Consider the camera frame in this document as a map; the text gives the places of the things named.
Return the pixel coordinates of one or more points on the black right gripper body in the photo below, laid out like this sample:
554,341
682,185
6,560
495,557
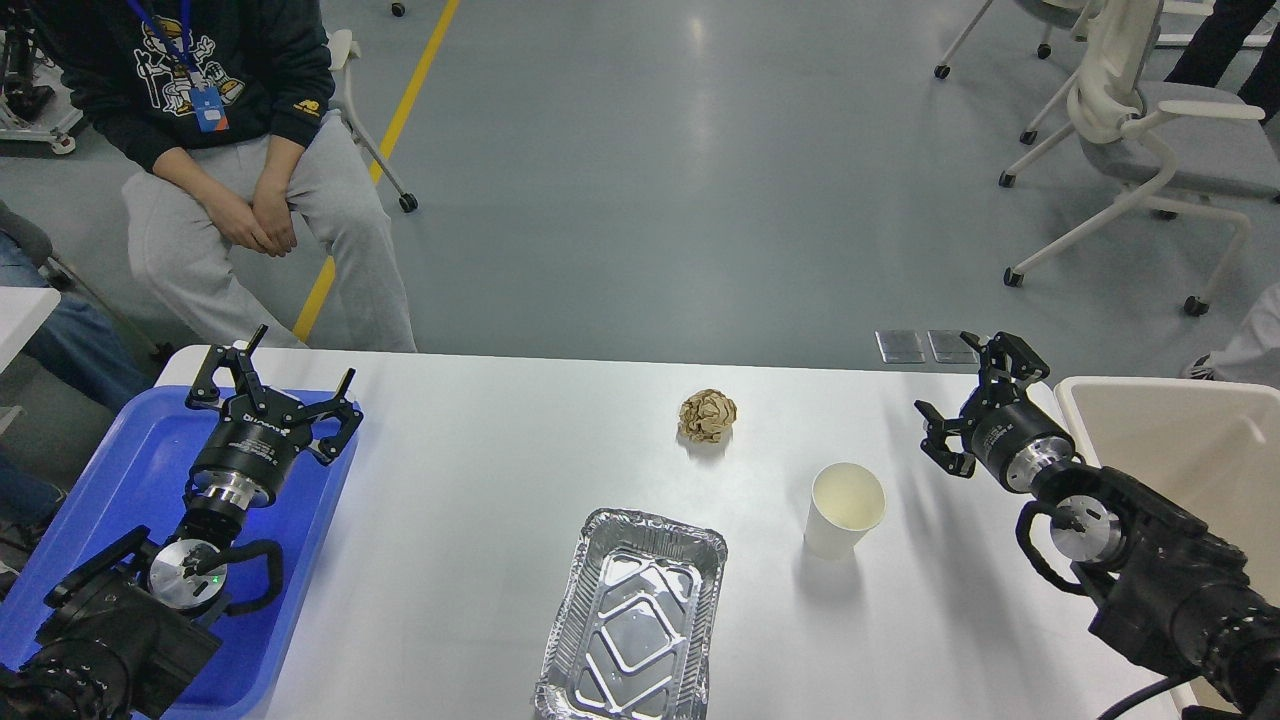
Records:
1015,442

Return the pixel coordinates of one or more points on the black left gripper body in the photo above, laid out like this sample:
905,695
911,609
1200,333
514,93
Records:
253,445

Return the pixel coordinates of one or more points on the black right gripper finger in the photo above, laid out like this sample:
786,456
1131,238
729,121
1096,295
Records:
935,443
1008,365

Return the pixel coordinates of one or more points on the white paper cup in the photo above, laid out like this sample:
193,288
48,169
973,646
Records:
846,502

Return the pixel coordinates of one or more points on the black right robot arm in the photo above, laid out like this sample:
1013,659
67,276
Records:
1169,595

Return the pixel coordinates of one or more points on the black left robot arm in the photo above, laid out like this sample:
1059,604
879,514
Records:
169,584

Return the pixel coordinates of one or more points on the right metal floor plate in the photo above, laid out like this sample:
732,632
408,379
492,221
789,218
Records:
947,347

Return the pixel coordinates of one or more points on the metal floor plate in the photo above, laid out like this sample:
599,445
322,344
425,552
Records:
947,347
899,347

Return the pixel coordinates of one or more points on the left metal floor plate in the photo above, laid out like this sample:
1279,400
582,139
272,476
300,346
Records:
899,347

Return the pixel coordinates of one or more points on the blue plastic tray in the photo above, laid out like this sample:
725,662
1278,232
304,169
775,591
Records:
136,479

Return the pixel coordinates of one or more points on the person in blue jeans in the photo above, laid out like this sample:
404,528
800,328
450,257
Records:
80,347

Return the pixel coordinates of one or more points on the beige plastic bin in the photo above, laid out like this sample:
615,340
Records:
1210,446

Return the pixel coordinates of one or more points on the white side table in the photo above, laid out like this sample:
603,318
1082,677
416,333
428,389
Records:
23,311

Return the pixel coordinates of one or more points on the person in white right edge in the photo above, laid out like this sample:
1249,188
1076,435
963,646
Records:
1252,354

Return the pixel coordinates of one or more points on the seated person dark hoodie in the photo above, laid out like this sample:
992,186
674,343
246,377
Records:
224,107

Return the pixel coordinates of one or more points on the crumpled brown paper ball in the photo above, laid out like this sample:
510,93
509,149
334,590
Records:
707,417

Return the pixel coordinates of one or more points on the white office chair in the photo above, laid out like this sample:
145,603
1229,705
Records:
1172,146

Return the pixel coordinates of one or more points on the wheeled equipment base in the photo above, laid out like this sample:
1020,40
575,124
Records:
35,106

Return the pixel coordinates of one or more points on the white chair legs far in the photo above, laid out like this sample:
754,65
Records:
1051,18

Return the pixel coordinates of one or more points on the aluminium foil tray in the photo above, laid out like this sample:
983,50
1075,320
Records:
631,639

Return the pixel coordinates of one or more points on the person in dark trousers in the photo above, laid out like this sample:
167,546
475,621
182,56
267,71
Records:
1215,44

